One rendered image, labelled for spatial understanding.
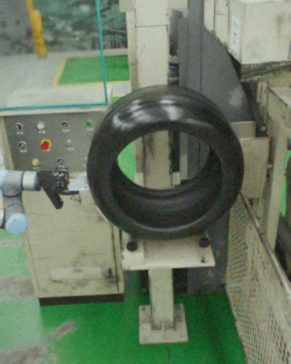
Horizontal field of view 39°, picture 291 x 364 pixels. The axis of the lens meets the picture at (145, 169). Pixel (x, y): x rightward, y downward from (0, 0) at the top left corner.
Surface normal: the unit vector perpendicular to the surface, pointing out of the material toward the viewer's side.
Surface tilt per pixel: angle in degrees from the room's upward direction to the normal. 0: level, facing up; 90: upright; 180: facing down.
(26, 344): 0
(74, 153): 90
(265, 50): 90
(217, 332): 0
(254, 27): 90
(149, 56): 90
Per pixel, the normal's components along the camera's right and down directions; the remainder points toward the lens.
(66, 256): 0.03, 0.45
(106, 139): -0.57, -0.09
